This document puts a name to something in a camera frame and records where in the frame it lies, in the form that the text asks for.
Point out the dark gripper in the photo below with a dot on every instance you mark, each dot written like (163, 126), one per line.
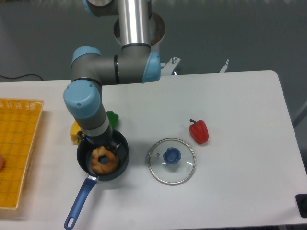
(105, 139)

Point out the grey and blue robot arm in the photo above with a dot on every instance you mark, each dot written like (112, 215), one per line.
(90, 70)

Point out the glass lid with blue knob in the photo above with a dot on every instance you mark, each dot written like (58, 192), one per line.
(171, 161)

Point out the glazed donut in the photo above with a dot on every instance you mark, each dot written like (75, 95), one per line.
(104, 161)

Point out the green bell pepper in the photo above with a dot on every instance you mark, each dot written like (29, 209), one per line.
(113, 118)

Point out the yellow bell pepper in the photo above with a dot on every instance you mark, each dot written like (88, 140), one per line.
(76, 134)

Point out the red bell pepper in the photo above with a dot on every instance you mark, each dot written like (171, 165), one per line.
(199, 131)

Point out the yellow woven basket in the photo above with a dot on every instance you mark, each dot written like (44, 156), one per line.
(19, 119)

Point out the black device at table edge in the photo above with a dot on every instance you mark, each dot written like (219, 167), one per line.
(301, 200)

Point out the dark pot with blue handle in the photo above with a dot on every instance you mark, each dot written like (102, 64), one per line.
(84, 158)

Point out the white bracket with bolt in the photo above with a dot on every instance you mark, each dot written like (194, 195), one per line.
(170, 67)

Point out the white clamp post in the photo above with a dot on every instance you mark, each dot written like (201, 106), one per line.
(224, 67)

